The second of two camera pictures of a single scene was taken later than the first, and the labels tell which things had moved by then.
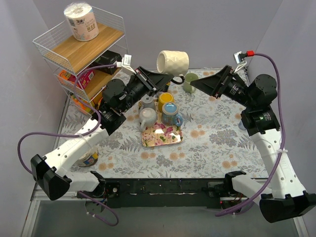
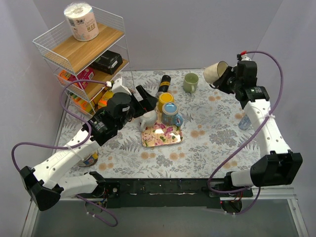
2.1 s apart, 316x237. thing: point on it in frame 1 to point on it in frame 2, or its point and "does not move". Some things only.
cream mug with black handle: x=175 y=63 to x=213 y=72
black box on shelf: x=108 y=58 does not move
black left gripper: x=147 y=80 to x=138 y=104
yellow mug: x=165 y=98 does not move
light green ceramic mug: x=190 y=78 does not move
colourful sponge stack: x=83 y=104 does not move
